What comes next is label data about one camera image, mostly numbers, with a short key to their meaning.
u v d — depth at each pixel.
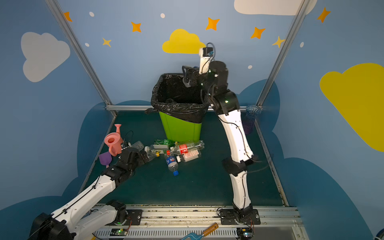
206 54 0.51
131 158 0.64
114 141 0.91
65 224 0.40
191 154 0.93
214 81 0.46
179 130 0.96
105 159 0.94
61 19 0.72
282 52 0.86
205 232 0.69
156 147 0.98
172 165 0.91
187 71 0.55
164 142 1.01
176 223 0.73
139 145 0.98
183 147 0.90
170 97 0.99
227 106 0.47
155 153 0.95
